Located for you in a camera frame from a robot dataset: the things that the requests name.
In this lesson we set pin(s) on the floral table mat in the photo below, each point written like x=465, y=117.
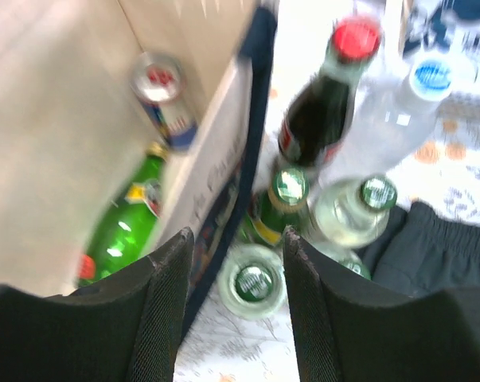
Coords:
x=444, y=173

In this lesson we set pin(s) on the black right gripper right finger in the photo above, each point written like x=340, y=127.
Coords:
x=347, y=328

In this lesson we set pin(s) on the clear chang bottle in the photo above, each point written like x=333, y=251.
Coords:
x=352, y=212
x=351, y=261
x=251, y=282

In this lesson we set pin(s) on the red tab drink can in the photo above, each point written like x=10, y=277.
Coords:
x=158, y=82

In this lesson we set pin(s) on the clear Chang bottle back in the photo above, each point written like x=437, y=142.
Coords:
x=351, y=261

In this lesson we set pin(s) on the beige canvas tote bag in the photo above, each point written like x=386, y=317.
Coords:
x=71, y=128

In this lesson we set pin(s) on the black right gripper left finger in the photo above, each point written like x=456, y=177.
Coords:
x=126, y=327

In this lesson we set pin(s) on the Pocari Sweat plastic bottle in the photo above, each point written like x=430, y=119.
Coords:
x=393, y=121

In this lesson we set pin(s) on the dark folded shorts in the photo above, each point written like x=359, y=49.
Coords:
x=420, y=253

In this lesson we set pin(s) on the dark cola bottle red cap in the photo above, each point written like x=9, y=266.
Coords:
x=321, y=114

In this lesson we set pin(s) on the white plastic basket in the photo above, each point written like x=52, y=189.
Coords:
x=451, y=29

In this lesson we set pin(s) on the green Perrier bottle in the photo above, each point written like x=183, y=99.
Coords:
x=283, y=203
x=125, y=227

